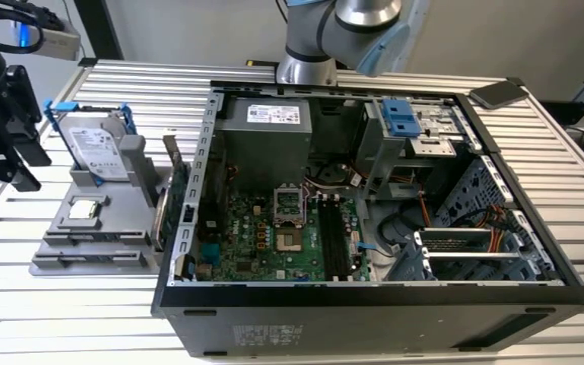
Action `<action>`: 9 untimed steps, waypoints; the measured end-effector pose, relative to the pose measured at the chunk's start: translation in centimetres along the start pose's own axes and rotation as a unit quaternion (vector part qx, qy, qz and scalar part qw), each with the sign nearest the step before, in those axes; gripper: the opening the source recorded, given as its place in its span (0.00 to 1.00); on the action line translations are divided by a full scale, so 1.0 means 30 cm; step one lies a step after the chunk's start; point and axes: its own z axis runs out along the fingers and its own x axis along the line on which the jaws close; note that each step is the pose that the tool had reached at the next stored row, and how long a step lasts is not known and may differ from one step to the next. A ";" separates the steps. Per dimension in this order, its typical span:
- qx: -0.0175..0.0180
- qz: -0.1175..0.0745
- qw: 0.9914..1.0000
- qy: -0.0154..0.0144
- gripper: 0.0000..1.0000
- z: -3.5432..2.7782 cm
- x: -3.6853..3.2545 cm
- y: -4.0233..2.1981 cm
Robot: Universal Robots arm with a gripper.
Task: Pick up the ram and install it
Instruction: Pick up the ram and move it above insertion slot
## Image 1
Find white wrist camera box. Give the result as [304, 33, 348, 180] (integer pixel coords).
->
[14, 18, 81, 61]

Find white-latched RAM slot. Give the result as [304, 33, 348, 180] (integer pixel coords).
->
[323, 194, 340, 282]

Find thick black cable loop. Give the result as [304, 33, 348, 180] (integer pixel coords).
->
[376, 211, 420, 255]

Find black vertical post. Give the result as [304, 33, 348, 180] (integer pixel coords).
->
[70, 0, 125, 61]

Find blue plastic drive latch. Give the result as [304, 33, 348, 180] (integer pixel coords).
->
[379, 97, 421, 138]

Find grey metal disk bay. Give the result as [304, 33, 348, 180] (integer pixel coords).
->
[391, 211, 544, 282]

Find yellow black beige wire bundle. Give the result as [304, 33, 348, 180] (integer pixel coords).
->
[303, 161, 369, 191]

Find orange yellow wire bundle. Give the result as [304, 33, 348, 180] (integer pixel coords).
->
[483, 205, 509, 255]

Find dark grey flat device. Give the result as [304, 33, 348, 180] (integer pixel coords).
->
[468, 78, 531, 110]

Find black and grey PC case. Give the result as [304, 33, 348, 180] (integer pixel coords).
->
[149, 78, 584, 358]

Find grey power supply unit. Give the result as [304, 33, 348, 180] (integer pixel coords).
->
[213, 97, 315, 193]

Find CPU socket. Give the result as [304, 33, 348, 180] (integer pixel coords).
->
[273, 224, 308, 255]

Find metal socket cover frame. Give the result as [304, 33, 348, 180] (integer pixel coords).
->
[273, 182, 305, 226]

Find hard disk in blue carrier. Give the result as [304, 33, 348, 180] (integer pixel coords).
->
[41, 97, 138, 188]

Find grey metal drive cage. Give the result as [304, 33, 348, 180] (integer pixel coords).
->
[360, 97, 476, 201]

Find green graphics card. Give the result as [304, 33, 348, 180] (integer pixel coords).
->
[150, 127, 192, 252]

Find green motherboard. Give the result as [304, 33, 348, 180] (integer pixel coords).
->
[196, 186, 375, 283]

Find grey parts rack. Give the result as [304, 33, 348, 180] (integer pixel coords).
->
[28, 135, 195, 278]

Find orange red power wires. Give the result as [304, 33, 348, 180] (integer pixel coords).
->
[392, 170, 431, 231]

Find black camera cable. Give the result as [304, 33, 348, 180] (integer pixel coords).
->
[0, 0, 68, 55]

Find silver CPU chip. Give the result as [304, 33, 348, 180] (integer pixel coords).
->
[66, 199, 104, 221]

